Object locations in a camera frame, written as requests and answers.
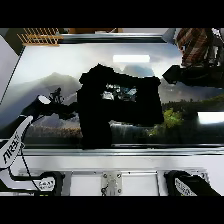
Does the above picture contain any silver frame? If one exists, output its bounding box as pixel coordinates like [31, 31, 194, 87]
[0, 145, 224, 197]

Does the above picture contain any heap of clothes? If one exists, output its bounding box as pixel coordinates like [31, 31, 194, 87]
[199, 28, 224, 68]

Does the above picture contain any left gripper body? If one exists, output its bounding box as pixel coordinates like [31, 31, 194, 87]
[58, 101, 79, 121]

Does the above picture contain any brown clothes hanger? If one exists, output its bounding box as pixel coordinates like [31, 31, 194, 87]
[16, 28, 65, 47]

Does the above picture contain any black cable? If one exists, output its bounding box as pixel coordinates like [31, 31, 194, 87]
[19, 143, 43, 192]

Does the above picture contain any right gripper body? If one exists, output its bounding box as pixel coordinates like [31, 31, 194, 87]
[161, 64, 183, 86]

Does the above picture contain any black garment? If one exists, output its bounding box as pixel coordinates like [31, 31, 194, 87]
[76, 63, 165, 150]

